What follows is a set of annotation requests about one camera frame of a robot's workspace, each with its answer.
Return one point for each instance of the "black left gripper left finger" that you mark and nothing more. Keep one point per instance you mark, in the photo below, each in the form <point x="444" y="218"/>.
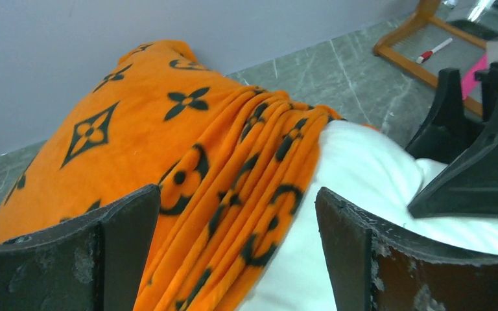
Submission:
<point x="91" y="262"/>

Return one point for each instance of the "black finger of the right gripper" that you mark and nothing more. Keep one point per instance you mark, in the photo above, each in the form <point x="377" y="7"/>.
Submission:
<point x="446" y="131"/>
<point x="468" y="186"/>

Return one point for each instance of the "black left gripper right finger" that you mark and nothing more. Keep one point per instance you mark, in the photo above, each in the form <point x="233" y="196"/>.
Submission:
<point x="374" y="264"/>

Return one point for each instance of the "white pillow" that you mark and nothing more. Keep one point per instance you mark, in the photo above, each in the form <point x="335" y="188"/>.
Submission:
<point x="372" y="171"/>

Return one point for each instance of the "orange patterned pillowcase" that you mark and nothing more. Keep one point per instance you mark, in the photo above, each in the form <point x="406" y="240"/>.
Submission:
<point x="232" y="163"/>

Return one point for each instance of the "pink flat strip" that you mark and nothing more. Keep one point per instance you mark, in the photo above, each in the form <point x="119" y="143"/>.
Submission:
<point x="468" y="82"/>

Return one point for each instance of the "red white marker pen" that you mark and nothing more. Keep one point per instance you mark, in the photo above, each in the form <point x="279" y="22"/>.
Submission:
<point x="423" y="57"/>

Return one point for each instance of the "wooden tiered shelf rack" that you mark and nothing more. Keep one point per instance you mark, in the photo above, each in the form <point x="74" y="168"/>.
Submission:
<point x="441" y="34"/>

